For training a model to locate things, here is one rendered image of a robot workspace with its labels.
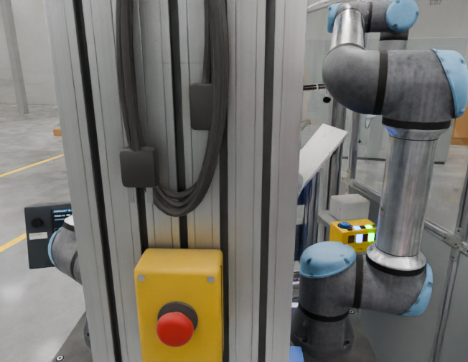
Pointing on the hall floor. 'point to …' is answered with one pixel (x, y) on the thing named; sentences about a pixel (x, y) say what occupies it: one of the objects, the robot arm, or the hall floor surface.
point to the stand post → (310, 212)
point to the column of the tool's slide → (332, 168)
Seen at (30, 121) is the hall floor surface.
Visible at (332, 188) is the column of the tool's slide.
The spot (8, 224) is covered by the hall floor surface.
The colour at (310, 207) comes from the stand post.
